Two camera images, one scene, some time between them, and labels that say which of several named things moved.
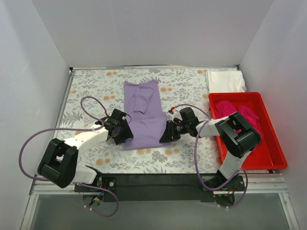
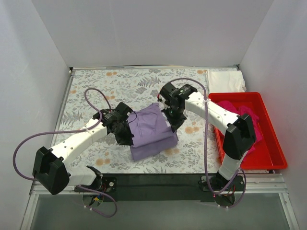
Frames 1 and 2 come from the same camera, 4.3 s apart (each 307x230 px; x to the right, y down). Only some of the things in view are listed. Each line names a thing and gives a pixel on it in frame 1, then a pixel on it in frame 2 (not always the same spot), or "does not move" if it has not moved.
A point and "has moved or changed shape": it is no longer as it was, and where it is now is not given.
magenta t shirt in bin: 224,108 does not move
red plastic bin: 269,155 does not move
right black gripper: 173,129 → 176,120
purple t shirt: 143,108 has moved or changed shape
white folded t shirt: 222,81 does not move
